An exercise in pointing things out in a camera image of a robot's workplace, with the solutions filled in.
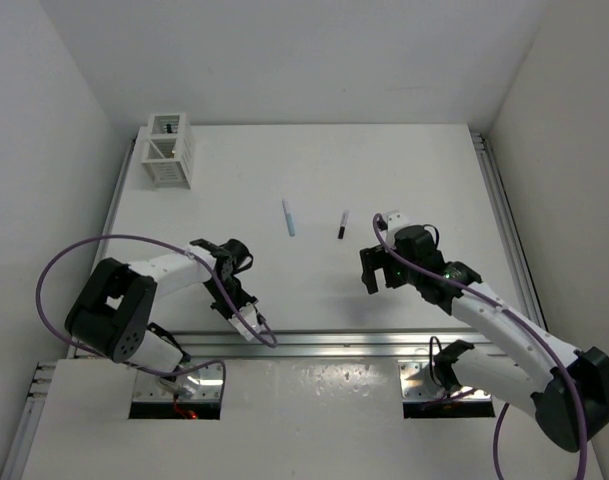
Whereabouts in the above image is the white black-tipped makeup pen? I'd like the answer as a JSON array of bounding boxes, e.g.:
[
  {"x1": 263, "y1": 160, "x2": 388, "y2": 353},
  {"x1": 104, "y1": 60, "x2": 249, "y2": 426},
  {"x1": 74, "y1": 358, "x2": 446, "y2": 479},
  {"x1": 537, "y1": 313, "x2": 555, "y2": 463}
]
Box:
[{"x1": 337, "y1": 210, "x2": 349, "y2": 240}]

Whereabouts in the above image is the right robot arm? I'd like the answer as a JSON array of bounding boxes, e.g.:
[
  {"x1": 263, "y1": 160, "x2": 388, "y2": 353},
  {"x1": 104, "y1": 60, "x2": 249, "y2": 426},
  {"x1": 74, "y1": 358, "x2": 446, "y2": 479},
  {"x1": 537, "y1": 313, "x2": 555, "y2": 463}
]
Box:
[{"x1": 360, "y1": 212, "x2": 609, "y2": 452}]

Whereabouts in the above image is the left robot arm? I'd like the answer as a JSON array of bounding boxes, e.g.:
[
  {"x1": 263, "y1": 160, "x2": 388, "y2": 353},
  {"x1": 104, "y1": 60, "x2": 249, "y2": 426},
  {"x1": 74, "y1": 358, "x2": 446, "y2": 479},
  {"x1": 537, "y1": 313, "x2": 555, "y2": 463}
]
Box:
[{"x1": 65, "y1": 239, "x2": 261, "y2": 379}]

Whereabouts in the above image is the light blue makeup pen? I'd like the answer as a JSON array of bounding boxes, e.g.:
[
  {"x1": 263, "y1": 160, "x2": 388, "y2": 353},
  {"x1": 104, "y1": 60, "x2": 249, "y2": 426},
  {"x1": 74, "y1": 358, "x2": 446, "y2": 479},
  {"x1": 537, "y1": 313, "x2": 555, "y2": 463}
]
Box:
[{"x1": 282, "y1": 199, "x2": 296, "y2": 237}]

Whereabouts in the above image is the white front cover board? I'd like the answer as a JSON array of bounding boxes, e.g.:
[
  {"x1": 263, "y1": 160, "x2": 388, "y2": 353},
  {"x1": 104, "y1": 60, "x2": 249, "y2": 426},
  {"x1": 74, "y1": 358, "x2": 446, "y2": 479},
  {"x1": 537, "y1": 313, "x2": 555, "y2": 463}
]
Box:
[{"x1": 23, "y1": 359, "x2": 577, "y2": 479}]

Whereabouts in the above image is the white slotted organizer box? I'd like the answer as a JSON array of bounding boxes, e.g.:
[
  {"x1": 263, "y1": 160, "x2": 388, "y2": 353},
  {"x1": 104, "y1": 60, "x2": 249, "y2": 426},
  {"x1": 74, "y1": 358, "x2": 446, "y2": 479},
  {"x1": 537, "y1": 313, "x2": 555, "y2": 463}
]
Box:
[{"x1": 141, "y1": 112, "x2": 196, "y2": 189}]

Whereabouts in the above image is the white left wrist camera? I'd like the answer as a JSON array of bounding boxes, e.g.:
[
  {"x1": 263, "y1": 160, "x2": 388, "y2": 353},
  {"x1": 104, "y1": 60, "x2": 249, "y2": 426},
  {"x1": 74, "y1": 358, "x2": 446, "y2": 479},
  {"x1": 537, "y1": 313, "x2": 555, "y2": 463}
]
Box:
[{"x1": 228, "y1": 305, "x2": 262, "y2": 342}]

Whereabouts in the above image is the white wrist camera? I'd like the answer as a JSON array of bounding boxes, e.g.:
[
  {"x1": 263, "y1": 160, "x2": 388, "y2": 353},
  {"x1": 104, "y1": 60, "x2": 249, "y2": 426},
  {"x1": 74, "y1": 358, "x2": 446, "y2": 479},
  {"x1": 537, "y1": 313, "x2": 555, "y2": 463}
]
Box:
[
  {"x1": 228, "y1": 305, "x2": 262, "y2": 342},
  {"x1": 379, "y1": 210, "x2": 411, "y2": 247}
]

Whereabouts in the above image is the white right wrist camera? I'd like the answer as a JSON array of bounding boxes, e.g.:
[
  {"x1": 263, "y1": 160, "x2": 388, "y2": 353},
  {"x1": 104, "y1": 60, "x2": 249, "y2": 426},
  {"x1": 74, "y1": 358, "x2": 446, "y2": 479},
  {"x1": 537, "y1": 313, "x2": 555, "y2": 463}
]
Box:
[{"x1": 379, "y1": 210, "x2": 411, "y2": 247}]

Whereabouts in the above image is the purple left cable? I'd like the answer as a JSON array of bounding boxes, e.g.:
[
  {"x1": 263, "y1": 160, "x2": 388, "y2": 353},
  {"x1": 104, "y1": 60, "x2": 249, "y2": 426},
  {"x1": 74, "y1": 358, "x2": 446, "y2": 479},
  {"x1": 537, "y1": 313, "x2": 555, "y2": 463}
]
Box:
[{"x1": 36, "y1": 234, "x2": 279, "y2": 401}]

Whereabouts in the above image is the purple cable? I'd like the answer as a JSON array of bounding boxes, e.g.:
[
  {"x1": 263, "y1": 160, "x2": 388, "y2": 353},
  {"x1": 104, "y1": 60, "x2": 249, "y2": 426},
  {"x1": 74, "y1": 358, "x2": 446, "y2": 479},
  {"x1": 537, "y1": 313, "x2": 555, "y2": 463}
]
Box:
[
  {"x1": 36, "y1": 234, "x2": 279, "y2": 401},
  {"x1": 372, "y1": 213, "x2": 590, "y2": 480}
]

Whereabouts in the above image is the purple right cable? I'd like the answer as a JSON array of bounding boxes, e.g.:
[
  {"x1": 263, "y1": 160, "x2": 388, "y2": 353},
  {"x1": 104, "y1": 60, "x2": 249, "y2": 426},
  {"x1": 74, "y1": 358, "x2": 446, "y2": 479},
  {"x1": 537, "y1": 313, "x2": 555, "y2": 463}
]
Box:
[{"x1": 372, "y1": 213, "x2": 590, "y2": 480}]

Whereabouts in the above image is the aluminium frame rail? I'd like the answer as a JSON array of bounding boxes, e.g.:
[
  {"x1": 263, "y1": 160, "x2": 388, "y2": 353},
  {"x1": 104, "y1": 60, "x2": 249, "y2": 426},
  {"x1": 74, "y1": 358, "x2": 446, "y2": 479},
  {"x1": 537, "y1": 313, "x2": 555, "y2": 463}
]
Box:
[{"x1": 99, "y1": 125, "x2": 543, "y2": 356}]

